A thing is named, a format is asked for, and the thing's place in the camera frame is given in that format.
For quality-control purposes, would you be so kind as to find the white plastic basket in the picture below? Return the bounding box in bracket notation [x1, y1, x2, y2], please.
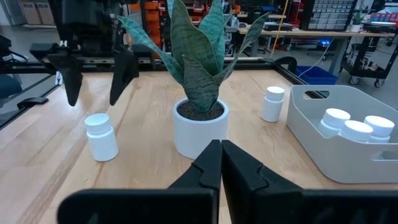
[285, 84, 398, 184]

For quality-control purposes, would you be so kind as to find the black clamp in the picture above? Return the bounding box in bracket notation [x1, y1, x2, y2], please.
[17, 96, 49, 110]

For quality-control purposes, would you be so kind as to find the blue plastic bin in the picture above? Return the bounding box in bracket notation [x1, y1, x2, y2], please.
[295, 65, 339, 86]

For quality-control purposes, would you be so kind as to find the brown cardboard box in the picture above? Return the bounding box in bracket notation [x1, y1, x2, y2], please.
[35, 1, 55, 26]
[18, 0, 40, 26]

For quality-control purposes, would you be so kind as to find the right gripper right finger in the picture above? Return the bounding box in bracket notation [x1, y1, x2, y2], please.
[221, 139, 398, 224]

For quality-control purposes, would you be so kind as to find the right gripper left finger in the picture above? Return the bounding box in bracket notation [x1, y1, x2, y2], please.
[57, 139, 223, 224]

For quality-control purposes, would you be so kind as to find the white round plant pot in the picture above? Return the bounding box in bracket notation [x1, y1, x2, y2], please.
[172, 98, 230, 160]

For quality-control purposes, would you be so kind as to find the wooden workbench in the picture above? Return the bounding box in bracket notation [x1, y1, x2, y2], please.
[236, 26, 396, 75]

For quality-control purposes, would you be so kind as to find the yellow hanging cable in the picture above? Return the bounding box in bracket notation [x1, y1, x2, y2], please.
[269, 0, 289, 60]

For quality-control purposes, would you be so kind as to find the black case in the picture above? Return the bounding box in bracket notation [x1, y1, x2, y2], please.
[262, 21, 293, 32]

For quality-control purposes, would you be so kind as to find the white cable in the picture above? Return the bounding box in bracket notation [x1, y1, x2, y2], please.
[297, 37, 335, 78]

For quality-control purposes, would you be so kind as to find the green snake plant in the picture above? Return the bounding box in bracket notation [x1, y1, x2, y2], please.
[117, 0, 270, 114]

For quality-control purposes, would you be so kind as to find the black wheeled cart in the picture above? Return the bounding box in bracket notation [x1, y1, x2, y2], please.
[340, 23, 397, 88]

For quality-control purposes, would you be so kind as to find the small potted plant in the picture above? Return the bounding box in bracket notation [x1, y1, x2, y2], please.
[349, 9, 369, 34]

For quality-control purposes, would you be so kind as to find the orange bin storage rack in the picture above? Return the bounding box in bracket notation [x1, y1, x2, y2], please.
[127, 0, 175, 60]

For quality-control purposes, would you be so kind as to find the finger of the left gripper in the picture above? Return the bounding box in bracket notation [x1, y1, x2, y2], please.
[109, 46, 140, 106]
[46, 51, 84, 107]

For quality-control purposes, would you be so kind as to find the grey drawer cabinet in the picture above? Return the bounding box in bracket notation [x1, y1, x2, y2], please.
[306, 0, 358, 32]

